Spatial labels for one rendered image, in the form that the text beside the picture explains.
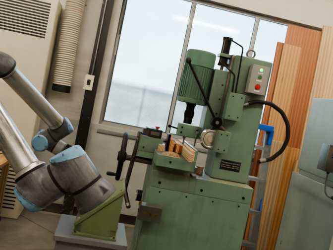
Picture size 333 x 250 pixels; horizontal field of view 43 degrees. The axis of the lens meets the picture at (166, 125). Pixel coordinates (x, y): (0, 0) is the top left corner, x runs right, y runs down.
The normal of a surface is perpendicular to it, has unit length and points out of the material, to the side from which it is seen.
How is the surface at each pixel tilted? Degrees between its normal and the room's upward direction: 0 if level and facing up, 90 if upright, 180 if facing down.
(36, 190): 85
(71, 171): 91
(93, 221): 90
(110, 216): 90
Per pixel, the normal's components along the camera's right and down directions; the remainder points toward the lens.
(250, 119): 0.09, 0.07
